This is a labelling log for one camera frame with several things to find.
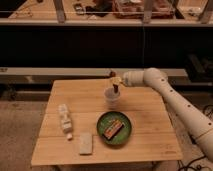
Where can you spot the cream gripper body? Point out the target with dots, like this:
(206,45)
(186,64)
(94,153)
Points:
(116,81)

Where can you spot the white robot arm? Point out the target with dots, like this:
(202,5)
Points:
(197,124)

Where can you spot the translucent white cup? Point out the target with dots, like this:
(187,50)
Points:
(111,98)

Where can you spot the green ceramic plate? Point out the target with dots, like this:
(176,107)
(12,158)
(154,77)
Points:
(122,135)

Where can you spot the clear plastic bottle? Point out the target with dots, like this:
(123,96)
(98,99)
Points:
(65,120)

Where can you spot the pale rectangular sponge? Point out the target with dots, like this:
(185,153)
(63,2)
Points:
(86,144)

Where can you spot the red tray on shelf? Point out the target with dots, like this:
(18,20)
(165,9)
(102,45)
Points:
(135,9)

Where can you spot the white bottle cap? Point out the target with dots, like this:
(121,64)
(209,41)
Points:
(69,136)

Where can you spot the black device on shelf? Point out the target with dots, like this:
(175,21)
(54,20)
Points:
(79,9)

